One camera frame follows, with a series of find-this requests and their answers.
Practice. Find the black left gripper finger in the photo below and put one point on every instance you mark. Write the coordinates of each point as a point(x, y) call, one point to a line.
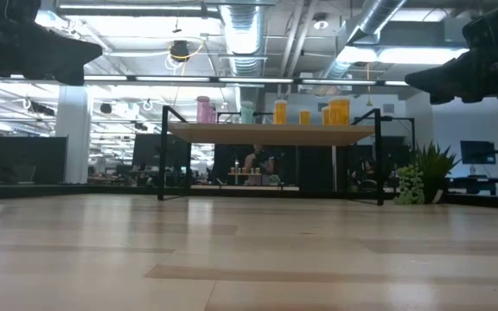
point(67, 74)
point(59, 47)

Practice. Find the green artificial succulent plant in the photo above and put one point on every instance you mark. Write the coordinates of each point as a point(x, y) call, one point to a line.
point(426, 173)

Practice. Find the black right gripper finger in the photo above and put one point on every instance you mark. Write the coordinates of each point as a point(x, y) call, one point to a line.
point(441, 78)
point(448, 98)

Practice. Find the white building pillar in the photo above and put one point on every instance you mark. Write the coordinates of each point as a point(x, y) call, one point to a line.
point(72, 134)

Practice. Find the black background monitor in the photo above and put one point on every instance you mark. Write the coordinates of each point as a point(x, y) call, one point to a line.
point(24, 160)
point(145, 151)

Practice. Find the person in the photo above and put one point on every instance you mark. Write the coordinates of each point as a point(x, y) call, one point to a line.
point(258, 162)

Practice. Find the pink pill bottle white cap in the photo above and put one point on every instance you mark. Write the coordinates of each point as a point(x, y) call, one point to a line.
point(203, 110)
point(212, 114)

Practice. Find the green pill bottle white cap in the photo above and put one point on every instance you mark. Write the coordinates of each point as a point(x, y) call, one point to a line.
point(247, 113)

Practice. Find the wide orange pill bottle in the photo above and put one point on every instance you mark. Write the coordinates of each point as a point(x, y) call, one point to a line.
point(325, 116)
point(339, 112)

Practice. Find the wooden shelf with black legs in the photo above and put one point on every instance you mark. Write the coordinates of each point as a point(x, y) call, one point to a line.
point(275, 134)

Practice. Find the narrow orange pill bottle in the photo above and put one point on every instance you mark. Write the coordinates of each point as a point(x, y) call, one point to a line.
point(304, 118)
point(280, 113)

